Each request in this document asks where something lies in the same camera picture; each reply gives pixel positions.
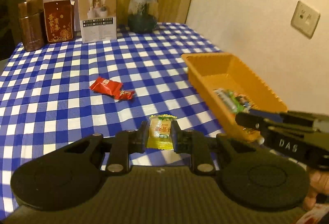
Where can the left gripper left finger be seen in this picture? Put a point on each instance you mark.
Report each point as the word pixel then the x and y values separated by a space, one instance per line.
pixel 122 145

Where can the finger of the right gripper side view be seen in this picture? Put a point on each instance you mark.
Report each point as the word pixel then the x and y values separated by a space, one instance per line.
pixel 258 120

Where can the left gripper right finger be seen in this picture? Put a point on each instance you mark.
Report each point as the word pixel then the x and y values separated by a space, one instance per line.
pixel 195 144

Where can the green brown candy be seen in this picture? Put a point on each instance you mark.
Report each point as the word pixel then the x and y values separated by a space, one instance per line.
pixel 242 102

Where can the yellow pastry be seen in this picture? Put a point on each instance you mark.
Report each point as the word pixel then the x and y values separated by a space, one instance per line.
pixel 160 132

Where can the small red candy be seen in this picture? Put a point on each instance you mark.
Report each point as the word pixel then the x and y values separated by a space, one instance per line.
pixel 124 95

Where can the large red snack packet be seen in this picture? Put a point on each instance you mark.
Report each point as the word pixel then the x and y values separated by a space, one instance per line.
pixel 106 86

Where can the grey clear snack packet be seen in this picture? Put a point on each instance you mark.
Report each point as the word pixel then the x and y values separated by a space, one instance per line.
pixel 226 100

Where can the person right hand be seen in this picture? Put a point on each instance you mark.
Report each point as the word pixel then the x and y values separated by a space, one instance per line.
pixel 318 184

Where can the orange plastic tray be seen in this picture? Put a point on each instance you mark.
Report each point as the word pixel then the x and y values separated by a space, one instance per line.
pixel 208 72

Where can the blue white checkered tablecloth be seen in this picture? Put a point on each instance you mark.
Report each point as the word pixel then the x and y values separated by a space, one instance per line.
pixel 66 91

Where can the green glass jar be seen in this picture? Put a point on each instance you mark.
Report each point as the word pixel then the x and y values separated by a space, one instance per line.
pixel 142 16

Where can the white product box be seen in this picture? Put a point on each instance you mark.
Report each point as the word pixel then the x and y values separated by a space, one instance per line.
pixel 98 20

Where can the dark red gift box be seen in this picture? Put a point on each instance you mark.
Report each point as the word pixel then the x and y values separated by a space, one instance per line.
pixel 59 20

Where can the brown cylindrical tin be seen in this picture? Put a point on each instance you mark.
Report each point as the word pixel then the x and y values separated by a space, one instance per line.
pixel 32 25

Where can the black chair back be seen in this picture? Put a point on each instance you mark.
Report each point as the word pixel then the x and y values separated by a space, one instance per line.
pixel 10 28

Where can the beige wall socket plate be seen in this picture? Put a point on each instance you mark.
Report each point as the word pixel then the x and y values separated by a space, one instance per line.
pixel 305 19

